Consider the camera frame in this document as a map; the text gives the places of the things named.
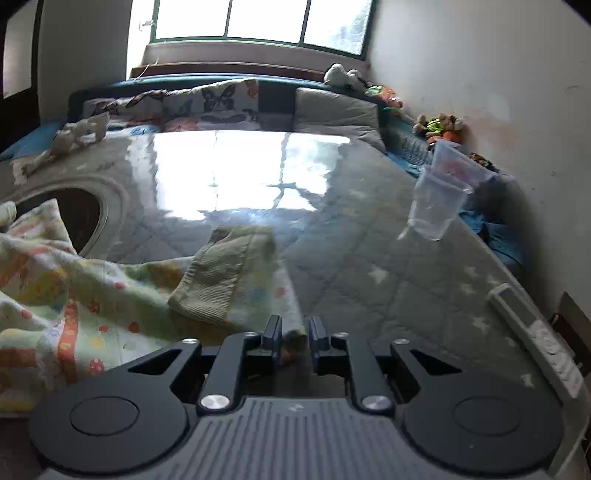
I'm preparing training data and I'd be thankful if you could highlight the butterfly print pillow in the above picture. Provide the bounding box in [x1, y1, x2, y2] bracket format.
[82, 78, 262, 132]

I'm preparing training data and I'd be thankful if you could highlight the grey quilted star table cover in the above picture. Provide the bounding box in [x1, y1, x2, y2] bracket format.
[1, 131, 547, 389]

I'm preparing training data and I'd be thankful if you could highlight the colourful patterned child garment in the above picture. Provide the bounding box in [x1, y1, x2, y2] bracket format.
[1, 200, 304, 417]

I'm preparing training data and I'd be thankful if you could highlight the teal blue sofa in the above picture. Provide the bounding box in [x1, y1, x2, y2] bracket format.
[1, 75, 525, 269]

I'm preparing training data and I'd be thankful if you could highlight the white plush toy on ledge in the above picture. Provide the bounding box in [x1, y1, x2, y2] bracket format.
[322, 63, 368, 90]

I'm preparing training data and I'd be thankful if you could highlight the grey cushion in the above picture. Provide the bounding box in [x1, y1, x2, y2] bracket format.
[294, 88, 386, 153]

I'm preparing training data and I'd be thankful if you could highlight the white remote control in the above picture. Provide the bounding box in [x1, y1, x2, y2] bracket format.
[487, 283, 584, 402]

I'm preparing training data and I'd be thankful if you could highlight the transparent plastic storage box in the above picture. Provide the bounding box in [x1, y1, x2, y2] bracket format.
[431, 140, 497, 188]

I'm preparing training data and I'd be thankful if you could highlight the green framed window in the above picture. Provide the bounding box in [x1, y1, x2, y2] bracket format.
[150, 0, 376, 59]

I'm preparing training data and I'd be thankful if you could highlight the white plush rabbit toy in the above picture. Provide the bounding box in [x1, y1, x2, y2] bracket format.
[18, 112, 110, 178]

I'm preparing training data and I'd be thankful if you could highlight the orange green plush toy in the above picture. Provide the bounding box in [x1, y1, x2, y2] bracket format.
[366, 85, 404, 109]

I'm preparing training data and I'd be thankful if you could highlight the clear plastic cup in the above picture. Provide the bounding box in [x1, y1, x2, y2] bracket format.
[407, 166, 474, 241]

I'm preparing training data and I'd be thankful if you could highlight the pile of colourful plush toys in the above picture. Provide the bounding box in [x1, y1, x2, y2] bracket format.
[413, 113, 464, 145]

